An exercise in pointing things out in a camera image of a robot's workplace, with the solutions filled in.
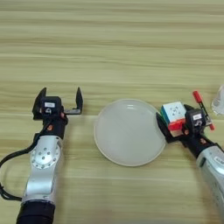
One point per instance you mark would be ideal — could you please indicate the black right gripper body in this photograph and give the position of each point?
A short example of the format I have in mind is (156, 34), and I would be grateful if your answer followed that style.
(198, 143)

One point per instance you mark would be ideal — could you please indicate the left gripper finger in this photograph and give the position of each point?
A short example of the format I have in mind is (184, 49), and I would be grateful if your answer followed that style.
(38, 102)
(79, 99)

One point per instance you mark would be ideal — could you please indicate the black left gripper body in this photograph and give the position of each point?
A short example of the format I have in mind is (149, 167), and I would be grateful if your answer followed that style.
(57, 125)

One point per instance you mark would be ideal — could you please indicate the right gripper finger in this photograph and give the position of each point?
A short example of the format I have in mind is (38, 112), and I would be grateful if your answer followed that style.
(189, 107)
(163, 128)

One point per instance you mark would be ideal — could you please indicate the colourful puzzle cube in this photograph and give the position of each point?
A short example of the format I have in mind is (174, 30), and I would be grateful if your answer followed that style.
(173, 115)

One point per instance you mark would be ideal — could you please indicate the clear bottle with red cap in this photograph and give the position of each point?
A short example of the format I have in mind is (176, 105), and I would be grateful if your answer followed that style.
(218, 102)

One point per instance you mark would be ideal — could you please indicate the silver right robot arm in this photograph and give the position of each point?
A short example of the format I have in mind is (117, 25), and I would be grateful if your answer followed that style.
(214, 175)

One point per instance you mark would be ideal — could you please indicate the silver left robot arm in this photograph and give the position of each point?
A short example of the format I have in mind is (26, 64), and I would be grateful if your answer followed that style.
(42, 175)

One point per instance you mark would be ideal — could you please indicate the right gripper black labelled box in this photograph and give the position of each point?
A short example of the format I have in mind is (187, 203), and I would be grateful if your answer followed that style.
(196, 118)

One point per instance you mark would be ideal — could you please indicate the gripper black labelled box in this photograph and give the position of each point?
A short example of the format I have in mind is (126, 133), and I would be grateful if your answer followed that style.
(196, 118)
(51, 104)

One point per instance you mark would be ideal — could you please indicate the red marker pen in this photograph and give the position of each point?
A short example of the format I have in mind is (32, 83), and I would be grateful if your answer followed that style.
(201, 102)

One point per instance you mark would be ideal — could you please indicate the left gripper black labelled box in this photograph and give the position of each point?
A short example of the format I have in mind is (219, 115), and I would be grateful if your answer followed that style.
(51, 104)

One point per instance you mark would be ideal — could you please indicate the round white plate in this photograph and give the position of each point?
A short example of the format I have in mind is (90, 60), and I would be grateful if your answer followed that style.
(128, 134)

